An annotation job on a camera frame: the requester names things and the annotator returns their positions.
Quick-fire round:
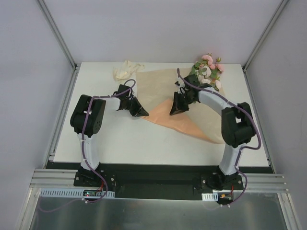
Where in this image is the pink fake flower stem three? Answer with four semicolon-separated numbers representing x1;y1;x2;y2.
209;78;222;92

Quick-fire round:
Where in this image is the left aluminium frame post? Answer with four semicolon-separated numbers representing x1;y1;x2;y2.
36;0;77;69

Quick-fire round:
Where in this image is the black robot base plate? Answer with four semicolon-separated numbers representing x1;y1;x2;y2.
73;163;243;200

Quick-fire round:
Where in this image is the cream ribbon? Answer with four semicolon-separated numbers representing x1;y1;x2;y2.
113;60;145;81

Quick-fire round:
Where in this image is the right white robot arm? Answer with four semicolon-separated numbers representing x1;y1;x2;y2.
170;74;256;190

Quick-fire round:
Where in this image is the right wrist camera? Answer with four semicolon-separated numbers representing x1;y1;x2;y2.
175;81;185;90

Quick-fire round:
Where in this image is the pink fake flower stem one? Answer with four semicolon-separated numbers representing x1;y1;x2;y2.
210;57;224;75

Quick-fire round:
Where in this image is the right aluminium frame post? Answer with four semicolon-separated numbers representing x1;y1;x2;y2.
242;0;291;73

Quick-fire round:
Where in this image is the white cable duct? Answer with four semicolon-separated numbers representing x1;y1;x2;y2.
40;188;115;199
201;193;218;202

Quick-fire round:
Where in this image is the pink fake flower stem four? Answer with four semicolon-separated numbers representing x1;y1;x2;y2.
191;67;213;105

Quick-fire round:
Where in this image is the left white cable duct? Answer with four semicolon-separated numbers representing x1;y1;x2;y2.
40;188;115;199

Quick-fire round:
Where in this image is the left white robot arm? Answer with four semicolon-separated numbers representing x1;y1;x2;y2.
70;84;149;186

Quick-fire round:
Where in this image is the pink fake flower stem two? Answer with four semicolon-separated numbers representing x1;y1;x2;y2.
191;54;215;73

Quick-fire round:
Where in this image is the kraft wrapping paper sheet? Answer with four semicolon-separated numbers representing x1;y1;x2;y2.
136;69;224;144

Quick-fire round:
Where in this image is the right white cable duct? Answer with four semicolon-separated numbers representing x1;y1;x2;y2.
201;193;218;202

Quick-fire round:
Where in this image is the aluminium frame post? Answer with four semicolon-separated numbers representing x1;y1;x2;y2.
242;0;291;73
36;0;77;69

